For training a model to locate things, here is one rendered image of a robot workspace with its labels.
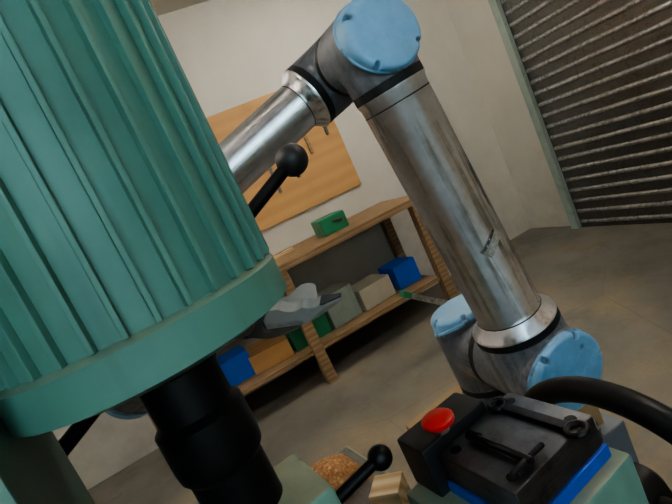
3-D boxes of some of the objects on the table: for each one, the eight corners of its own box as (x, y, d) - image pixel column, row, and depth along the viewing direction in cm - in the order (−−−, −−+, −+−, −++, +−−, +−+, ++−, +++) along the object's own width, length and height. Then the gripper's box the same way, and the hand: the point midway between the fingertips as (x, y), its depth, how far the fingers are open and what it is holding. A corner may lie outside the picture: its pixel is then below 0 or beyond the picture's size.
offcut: (380, 522, 51) (367, 497, 50) (385, 499, 54) (374, 475, 53) (409, 518, 50) (397, 492, 49) (413, 494, 53) (402, 470, 52)
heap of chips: (373, 475, 59) (364, 456, 58) (288, 547, 53) (277, 526, 53) (341, 452, 66) (333, 435, 66) (264, 513, 61) (254, 495, 60)
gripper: (137, 263, 60) (226, 161, 50) (261, 347, 67) (361, 271, 57) (102, 310, 53) (199, 201, 43) (244, 399, 60) (356, 322, 50)
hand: (287, 256), depth 48 cm, fingers open, 14 cm apart
